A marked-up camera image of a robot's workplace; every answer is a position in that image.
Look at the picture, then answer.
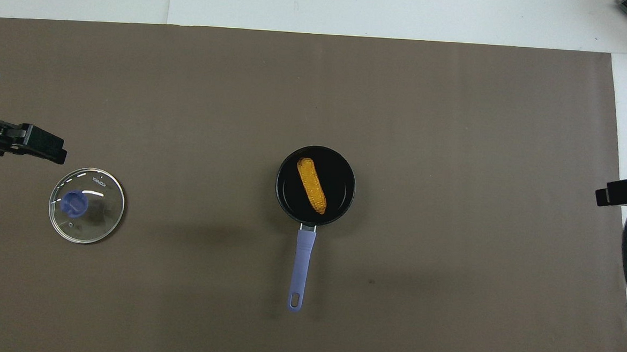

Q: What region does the brown table mat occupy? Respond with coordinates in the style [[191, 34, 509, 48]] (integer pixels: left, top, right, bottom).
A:
[[0, 16, 627, 352]]

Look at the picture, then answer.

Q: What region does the orange bread stick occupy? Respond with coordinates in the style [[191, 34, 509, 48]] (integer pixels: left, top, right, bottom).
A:
[[294, 157, 330, 216]]

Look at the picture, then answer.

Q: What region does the dark pot with purple handle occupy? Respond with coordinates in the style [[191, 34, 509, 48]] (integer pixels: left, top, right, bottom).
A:
[[269, 144, 359, 314]]

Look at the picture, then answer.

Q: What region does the glass lid with purple knob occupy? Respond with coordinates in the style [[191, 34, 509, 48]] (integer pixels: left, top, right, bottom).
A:
[[47, 166, 128, 246]]

